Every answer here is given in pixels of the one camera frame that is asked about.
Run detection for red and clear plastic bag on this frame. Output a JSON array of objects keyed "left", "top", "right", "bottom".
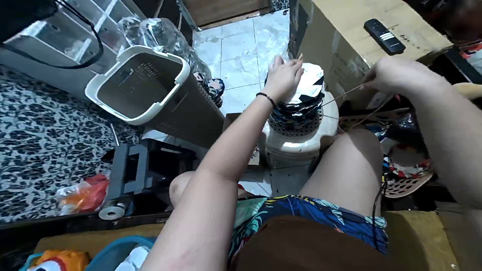
[{"left": 56, "top": 173, "right": 110, "bottom": 215}]

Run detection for clear plastic drawer unit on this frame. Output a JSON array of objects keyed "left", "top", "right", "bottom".
[{"left": 0, "top": 0, "right": 147, "bottom": 99}]

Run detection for pile of patterned fabric pieces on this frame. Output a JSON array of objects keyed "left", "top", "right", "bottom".
[{"left": 193, "top": 72, "right": 225, "bottom": 108}]

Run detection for person's left forearm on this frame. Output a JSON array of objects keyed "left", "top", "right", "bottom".
[{"left": 140, "top": 93, "right": 275, "bottom": 271}]

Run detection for tall brown bin, white rim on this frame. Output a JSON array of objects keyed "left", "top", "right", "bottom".
[{"left": 85, "top": 45, "right": 226, "bottom": 148}]

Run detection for person's right forearm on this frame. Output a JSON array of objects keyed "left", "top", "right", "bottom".
[{"left": 406, "top": 72, "right": 482, "bottom": 211}]

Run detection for black remote control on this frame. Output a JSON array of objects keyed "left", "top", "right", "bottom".
[{"left": 363, "top": 18, "right": 406, "bottom": 56}]

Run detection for thin beige string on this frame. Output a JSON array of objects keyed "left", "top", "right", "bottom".
[{"left": 322, "top": 84, "right": 388, "bottom": 134}]

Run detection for blue plastic basin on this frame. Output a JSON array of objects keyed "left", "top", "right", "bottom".
[{"left": 20, "top": 236, "right": 157, "bottom": 271}]

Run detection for person's legs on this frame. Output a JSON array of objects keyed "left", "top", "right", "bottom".
[{"left": 169, "top": 129, "right": 384, "bottom": 218}]

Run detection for large brown cardboard box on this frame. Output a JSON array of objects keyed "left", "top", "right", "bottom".
[{"left": 288, "top": 0, "right": 454, "bottom": 110}]

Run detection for pile of mixed fabric scraps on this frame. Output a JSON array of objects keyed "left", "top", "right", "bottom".
[{"left": 358, "top": 113, "right": 433, "bottom": 179}]

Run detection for orange plush toy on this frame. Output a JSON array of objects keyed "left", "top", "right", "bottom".
[{"left": 28, "top": 250, "right": 91, "bottom": 271}]

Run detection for black cord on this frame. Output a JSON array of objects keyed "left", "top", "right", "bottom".
[{"left": 372, "top": 181, "right": 388, "bottom": 250}]

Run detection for brown wooden door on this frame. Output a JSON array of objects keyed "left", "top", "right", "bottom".
[{"left": 182, "top": 0, "right": 272, "bottom": 30}]

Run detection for black bag with strap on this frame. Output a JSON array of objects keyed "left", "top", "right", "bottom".
[{"left": 0, "top": 0, "right": 104, "bottom": 70}]

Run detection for person's right hand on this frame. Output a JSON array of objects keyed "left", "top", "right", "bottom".
[{"left": 360, "top": 56, "right": 449, "bottom": 95}]

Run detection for grey and black plastic stand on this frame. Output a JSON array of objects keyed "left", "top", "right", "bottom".
[{"left": 104, "top": 138, "right": 198, "bottom": 216}]

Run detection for clear plastic bags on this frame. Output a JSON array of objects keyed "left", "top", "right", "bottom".
[{"left": 117, "top": 17, "right": 212, "bottom": 86}]

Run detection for white cloth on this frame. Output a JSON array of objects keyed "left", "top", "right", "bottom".
[{"left": 114, "top": 246, "right": 150, "bottom": 271}]

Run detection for flat brown cardboard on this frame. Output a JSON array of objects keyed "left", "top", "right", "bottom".
[{"left": 34, "top": 223, "right": 165, "bottom": 260}]

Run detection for person's left hand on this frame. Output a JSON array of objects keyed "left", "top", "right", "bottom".
[{"left": 262, "top": 54, "right": 305, "bottom": 105}]

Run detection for person's body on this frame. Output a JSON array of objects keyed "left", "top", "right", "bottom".
[{"left": 228, "top": 194, "right": 394, "bottom": 271}]

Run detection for white roll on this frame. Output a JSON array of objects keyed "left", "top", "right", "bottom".
[{"left": 98, "top": 205, "right": 126, "bottom": 221}]

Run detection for white plastic stool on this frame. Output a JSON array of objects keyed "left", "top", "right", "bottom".
[{"left": 259, "top": 91, "right": 340, "bottom": 169}]

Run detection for tan perforated plastic basket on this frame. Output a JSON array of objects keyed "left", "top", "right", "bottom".
[{"left": 338, "top": 108, "right": 434, "bottom": 198}]

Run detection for yellowish cardboard piece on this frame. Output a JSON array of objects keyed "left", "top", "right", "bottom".
[{"left": 385, "top": 210, "right": 458, "bottom": 271}]

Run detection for stack of round fabric pieces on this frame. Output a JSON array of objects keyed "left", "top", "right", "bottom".
[{"left": 265, "top": 62, "right": 325, "bottom": 131}]

